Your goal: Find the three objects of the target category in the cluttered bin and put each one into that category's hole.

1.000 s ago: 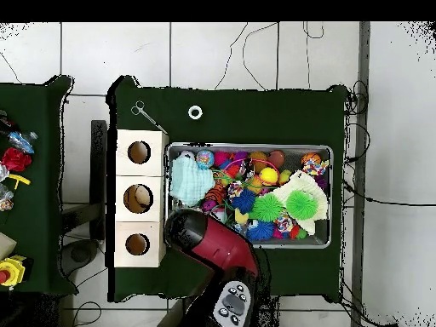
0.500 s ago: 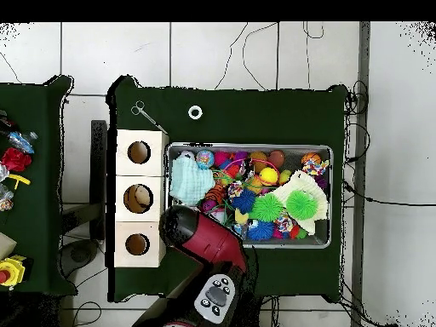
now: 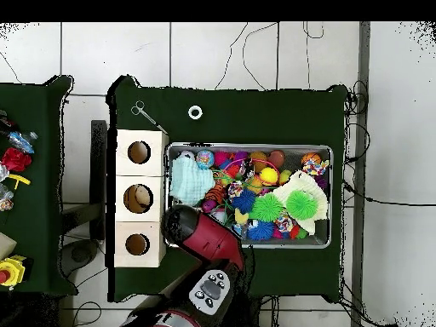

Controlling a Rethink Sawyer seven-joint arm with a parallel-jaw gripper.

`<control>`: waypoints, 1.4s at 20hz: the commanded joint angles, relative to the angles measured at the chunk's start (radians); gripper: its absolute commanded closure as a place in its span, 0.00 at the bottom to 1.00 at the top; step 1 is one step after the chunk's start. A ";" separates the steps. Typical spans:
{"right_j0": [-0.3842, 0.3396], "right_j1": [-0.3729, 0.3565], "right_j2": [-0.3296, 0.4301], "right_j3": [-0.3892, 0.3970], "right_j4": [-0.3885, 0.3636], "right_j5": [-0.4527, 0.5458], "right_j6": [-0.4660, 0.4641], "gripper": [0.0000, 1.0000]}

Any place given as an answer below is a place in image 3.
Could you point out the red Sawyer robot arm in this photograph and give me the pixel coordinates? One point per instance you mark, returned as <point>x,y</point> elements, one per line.
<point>211,238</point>

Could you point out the wooden box with three holes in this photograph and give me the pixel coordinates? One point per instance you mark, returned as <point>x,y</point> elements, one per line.
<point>150,190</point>

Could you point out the tiger striped plush toy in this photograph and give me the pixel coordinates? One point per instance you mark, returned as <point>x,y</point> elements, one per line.
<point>215,193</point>

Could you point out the globe print ball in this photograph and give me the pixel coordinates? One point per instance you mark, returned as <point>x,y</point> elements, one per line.
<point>205,159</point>

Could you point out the light blue muslin cloth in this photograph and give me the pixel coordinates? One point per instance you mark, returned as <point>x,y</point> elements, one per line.
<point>190,184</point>

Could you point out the blue spiky ball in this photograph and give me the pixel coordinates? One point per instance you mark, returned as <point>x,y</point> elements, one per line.
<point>243,201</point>

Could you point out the yellow smiley ball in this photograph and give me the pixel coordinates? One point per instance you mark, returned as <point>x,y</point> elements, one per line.
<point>269,176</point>

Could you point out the small green spiky toy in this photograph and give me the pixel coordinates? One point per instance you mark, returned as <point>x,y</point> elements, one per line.
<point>268,207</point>

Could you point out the dark green tablecloth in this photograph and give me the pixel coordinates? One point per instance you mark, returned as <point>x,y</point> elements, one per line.
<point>41,204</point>
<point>255,119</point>

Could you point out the large green spiky toy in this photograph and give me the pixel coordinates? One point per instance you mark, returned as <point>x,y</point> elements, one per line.
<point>301,204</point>

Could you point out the cream knitted cloth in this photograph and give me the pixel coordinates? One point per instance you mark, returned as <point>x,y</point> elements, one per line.
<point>306,182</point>

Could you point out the orange basketball toy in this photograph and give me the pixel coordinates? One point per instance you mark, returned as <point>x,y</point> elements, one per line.
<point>310,158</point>

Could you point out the silver scissors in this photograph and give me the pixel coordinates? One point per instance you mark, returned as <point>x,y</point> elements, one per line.
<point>146,115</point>

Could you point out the colourful spotted cloth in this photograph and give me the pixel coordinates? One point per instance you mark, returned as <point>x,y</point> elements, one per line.
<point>315,167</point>

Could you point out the black upright panel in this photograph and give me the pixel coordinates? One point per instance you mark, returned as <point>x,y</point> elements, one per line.
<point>98,153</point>

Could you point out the yellow plastic piece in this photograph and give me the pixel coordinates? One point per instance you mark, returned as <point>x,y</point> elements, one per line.
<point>20,178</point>

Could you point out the blue and clear packet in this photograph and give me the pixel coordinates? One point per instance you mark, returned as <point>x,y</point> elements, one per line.
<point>22,141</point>

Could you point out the red crumpled item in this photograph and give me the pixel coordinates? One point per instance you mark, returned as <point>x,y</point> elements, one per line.
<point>15,159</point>

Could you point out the clear plastic packet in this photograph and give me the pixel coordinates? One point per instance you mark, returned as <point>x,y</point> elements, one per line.
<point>6,199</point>

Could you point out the beige box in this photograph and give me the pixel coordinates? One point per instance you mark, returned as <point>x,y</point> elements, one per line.
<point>6,245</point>

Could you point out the yellow emergency stop button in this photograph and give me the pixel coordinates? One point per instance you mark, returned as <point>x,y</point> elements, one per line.
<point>12,270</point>

